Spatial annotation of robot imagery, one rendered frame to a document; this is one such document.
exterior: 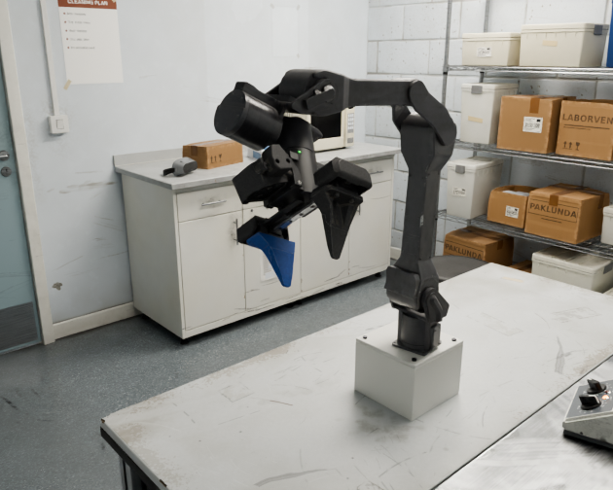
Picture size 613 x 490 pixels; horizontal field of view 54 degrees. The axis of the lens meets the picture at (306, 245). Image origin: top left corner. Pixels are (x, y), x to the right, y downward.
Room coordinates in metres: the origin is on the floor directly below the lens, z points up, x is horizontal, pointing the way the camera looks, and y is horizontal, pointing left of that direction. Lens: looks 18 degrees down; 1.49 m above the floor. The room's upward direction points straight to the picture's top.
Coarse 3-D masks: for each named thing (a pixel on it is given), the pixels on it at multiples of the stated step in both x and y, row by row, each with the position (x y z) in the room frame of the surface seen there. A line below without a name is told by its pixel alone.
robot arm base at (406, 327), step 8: (400, 312) 0.95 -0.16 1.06; (400, 320) 0.95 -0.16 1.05; (408, 320) 0.93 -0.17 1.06; (416, 320) 0.92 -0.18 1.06; (400, 328) 0.95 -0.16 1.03; (408, 328) 0.93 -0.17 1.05; (416, 328) 0.92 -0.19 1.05; (424, 328) 0.92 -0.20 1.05; (432, 328) 0.91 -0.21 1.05; (440, 328) 0.93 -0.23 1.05; (400, 336) 0.95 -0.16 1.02; (408, 336) 0.92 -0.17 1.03; (416, 336) 0.92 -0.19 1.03; (424, 336) 0.92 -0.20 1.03; (432, 336) 0.91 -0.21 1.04; (392, 344) 0.94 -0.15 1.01; (400, 344) 0.93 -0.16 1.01; (408, 344) 0.92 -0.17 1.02; (416, 344) 0.92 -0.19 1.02; (424, 344) 0.92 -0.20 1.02; (432, 344) 0.91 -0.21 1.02; (416, 352) 0.91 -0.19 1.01; (424, 352) 0.91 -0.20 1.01
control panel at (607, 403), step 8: (608, 384) 0.89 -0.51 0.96; (576, 392) 0.91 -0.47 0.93; (584, 392) 0.90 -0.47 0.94; (608, 392) 0.86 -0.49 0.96; (576, 400) 0.88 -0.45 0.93; (600, 400) 0.85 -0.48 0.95; (608, 400) 0.84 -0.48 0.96; (576, 408) 0.85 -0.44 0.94; (600, 408) 0.82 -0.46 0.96; (608, 408) 0.81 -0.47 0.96; (568, 416) 0.84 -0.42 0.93
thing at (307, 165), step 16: (304, 160) 0.72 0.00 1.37; (336, 160) 0.65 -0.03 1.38; (304, 176) 0.70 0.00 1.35; (320, 176) 0.65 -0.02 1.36; (336, 176) 0.64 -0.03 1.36; (352, 176) 0.65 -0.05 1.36; (368, 176) 0.67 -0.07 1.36; (288, 192) 0.69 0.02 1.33; (304, 192) 0.69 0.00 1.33; (304, 208) 0.69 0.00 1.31; (256, 224) 0.71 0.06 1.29; (272, 224) 0.72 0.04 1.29; (288, 224) 0.71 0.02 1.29; (240, 240) 0.72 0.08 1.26
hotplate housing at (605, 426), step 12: (564, 420) 0.84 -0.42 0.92; (576, 420) 0.82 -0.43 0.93; (588, 420) 0.81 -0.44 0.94; (600, 420) 0.80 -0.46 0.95; (612, 420) 0.79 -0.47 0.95; (564, 432) 0.83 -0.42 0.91; (576, 432) 0.82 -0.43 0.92; (588, 432) 0.81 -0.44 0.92; (600, 432) 0.80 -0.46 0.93; (612, 432) 0.79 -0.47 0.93; (600, 444) 0.80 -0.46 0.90; (612, 444) 0.79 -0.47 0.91
